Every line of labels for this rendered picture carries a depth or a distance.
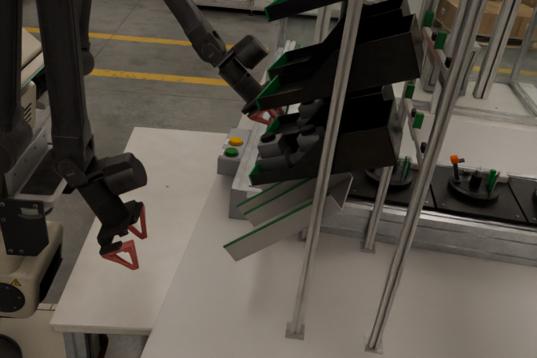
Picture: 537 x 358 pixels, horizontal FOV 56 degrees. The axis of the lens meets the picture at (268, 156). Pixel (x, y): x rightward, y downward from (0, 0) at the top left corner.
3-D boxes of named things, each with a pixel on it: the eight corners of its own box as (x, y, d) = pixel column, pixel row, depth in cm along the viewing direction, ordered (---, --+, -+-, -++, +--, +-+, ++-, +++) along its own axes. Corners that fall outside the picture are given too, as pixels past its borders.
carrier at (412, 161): (345, 199, 139) (354, 161, 133) (345, 157, 160) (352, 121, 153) (433, 213, 137) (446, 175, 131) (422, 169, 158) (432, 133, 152)
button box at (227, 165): (216, 174, 153) (217, 157, 149) (230, 142, 171) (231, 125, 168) (239, 177, 152) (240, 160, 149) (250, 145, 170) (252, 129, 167)
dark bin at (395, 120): (252, 186, 98) (239, 153, 95) (272, 155, 108) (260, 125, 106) (397, 165, 86) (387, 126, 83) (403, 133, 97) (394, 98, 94)
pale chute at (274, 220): (235, 262, 108) (222, 246, 107) (255, 227, 119) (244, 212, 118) (342, 211, 93) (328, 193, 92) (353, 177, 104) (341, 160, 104)
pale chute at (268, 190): (247, 220, 121) (236, 206, 120) (264, 192, 132) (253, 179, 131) (342, 170, 106) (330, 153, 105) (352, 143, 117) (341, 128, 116)
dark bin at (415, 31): (259, 111, 89) (245, 73, 87) (280, 86, 100) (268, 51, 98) (420, 77, 78) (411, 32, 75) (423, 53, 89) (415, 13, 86)
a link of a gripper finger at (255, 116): (293, 111, 129) (268, 85, 127) (286, 125, 124) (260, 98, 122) (275, 124, 133) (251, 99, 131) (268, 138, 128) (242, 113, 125)
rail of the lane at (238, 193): (228, 217, 141) (230, 185, 136) (269, 96, 218) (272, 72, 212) (248, 220, 141) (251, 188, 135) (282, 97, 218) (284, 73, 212)
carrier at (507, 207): (435, 213, 137) (447, 175, 131) (423, 169, 158) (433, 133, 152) (525, 228, 136) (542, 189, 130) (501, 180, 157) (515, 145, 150)
